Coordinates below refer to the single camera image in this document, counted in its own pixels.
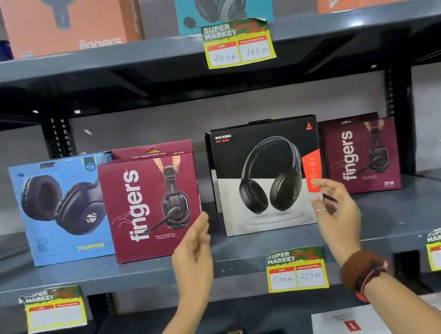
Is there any grey metal shelf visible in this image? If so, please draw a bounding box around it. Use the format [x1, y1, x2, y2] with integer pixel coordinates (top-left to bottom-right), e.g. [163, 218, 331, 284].
[0, 0, 441, 334]

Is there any person's right hand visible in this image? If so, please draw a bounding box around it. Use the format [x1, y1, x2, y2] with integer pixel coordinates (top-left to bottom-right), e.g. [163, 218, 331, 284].
[308, 172, 369, 270]

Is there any person's right forearm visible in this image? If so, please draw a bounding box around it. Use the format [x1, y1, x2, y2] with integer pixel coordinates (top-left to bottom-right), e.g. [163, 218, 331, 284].
[360, 263, 441, 334]

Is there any blue headphone box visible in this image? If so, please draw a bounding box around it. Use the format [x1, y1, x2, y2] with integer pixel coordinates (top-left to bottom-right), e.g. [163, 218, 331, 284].
[7, 150, 128, 270]

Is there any person's left hand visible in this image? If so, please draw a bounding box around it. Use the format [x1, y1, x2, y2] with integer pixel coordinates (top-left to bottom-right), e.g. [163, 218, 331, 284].
[165, 211, 224, 318]

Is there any black and white headphone box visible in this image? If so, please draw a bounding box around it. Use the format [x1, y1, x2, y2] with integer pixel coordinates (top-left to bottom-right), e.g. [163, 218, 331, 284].
[203, 112, 333, 239]

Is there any white power strip box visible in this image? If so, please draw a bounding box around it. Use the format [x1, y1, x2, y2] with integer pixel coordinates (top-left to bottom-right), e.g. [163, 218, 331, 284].
[309, 292, 441, 334]

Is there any red black wrist band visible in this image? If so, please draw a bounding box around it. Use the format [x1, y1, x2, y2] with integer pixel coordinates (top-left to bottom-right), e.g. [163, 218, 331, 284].
[350, 259, 394, 305]

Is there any brown knitted scrunchie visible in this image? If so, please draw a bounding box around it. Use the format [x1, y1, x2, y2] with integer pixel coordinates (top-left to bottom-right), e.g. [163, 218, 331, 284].
[336, 246, 390, 295]

